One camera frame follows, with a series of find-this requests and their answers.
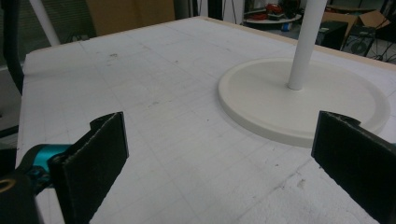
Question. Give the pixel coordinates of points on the slanted white pole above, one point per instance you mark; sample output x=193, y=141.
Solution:
x=46, y=23

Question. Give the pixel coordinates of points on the blue roll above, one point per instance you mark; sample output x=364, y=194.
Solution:
x=287, y=26

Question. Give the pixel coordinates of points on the white round-base pole stand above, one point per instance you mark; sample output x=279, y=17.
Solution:
x=280, y=109

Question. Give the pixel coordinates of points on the black computer tower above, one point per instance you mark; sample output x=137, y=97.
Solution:
x=331, y=35

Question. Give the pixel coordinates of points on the round white low table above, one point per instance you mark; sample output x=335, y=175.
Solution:
x=267, y=21

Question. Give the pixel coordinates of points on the open cardboard box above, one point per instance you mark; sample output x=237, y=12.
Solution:
x=367, y=18

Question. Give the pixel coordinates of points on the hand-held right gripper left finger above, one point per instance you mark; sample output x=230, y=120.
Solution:
x=90, y=168

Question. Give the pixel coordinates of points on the red tool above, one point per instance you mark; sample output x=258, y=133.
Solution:
x=273, y=8

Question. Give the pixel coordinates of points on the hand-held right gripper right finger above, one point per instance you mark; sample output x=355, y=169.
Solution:
x=355, y=161

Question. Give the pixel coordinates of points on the dark curved tube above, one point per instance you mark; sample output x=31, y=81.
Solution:
x=12, y=46

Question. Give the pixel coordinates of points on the brown cardboard panel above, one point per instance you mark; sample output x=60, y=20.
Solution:
x=130, y=15

